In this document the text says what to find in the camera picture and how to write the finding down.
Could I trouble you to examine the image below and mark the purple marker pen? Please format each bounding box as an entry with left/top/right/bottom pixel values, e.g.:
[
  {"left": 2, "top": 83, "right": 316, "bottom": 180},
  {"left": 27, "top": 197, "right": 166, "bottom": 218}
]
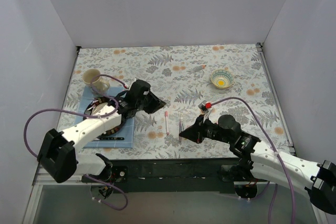
[{"left": 178, "top": 119, "right": 183, "bottom": 134}]

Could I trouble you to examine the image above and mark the white pink marker pen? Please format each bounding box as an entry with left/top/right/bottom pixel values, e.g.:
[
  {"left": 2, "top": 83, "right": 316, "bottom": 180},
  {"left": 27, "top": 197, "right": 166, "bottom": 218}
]
[{"left": 164, "top": 111, "right": 170, "bottom": 135}]

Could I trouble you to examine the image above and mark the floral tablecloth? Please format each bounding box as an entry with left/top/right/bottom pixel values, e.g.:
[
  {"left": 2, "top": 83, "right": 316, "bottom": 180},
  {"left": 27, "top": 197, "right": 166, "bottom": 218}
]
[{"left": 64, "top": 44, "right": 290, "bottom": 159}]

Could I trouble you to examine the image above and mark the purple cable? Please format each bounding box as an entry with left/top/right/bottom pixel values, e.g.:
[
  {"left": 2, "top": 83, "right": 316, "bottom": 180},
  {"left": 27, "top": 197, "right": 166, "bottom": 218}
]
[
  {"left": 236, "top": 180, "right": 278, "bottom": 224},
  {"left": 209, "top": 97, "right": 297, "bottom": 224},
  {"left": 23, "top": 73, "right": 130, "bottom": 158},
  {"left": 83, "top": 175, "right": 129, "bottom": 211}
]

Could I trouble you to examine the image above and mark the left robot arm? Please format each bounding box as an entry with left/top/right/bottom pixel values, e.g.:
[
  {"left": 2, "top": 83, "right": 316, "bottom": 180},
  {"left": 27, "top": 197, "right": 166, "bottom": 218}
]
[{"left": 37, "top": 80, "right": 166, "bottom": 183}]

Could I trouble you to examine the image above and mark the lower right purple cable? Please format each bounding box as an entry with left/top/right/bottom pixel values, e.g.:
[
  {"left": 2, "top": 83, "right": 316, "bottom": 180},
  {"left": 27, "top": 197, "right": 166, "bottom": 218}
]
[{"left": 236, "top": 180, "right": 278, "bottom": 224}]

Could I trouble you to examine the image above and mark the blue checked cloth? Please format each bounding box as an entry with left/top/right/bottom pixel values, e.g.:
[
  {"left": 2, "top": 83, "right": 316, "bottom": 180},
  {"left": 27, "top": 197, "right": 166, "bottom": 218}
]
[{"left": 78, "top": 86, "right": 134, "bottom": 148}]

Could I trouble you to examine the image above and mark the aluminium frame rail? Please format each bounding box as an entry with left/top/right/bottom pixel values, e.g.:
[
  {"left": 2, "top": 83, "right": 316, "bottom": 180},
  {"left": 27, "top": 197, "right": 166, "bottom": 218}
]
[{"left": 233, "top": 179, "right": 329, "bottom": 224}]

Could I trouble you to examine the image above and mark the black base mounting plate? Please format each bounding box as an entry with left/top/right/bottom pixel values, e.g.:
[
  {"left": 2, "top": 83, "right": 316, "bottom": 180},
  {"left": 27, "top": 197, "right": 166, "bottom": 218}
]
[{"left": 81, "top": 158, "right": 271, "bottom": 195}]

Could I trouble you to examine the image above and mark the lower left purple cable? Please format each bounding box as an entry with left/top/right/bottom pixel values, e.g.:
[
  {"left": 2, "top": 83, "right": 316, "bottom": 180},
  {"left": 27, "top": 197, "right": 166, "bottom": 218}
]
[{"left": 83, "top": 175, "right": 129, "bottom": 211}]

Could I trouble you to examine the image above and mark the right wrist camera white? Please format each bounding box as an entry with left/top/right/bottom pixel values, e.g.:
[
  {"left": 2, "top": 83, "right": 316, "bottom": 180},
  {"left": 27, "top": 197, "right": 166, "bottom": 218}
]
[{"left": 198, "top": 100, "right": 213, "bottom": 121}]

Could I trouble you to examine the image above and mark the beige ceramic mug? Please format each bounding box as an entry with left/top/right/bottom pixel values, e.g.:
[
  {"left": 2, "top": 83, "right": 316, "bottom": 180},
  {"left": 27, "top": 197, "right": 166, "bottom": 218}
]
[{"left": 82, "top": 69, "right": 110, "bottom": 97}]

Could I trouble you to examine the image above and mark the yellow patterned bowl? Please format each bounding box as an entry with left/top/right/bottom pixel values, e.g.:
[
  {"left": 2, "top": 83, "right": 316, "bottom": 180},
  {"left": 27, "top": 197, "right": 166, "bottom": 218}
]
[{"left": 210, "top": 69, "right": 234, "bottom": 89}]

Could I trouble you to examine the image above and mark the grey orange marker pen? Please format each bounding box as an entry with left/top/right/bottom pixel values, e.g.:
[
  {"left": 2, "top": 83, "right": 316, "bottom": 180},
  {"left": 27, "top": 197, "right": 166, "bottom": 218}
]
[{"left": 190, "top": 65, "right": 206, "bottom": 73}]

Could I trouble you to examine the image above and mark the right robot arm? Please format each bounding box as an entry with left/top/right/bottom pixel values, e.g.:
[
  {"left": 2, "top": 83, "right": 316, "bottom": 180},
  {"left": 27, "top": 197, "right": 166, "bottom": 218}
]
[{"left": 179, "top": 115, "right": 335, "bottom": 215}]

